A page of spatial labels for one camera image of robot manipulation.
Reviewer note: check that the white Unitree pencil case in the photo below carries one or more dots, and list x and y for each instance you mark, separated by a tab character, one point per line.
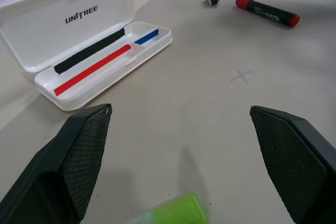
78	37

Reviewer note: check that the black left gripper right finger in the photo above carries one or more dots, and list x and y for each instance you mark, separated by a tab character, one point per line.
294	166

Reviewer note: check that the green object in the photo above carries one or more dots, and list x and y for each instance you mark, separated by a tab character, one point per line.
181	211

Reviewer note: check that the red and black marker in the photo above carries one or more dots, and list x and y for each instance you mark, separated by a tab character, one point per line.
267	11

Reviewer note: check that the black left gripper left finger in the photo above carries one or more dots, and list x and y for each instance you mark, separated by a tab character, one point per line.
65	171

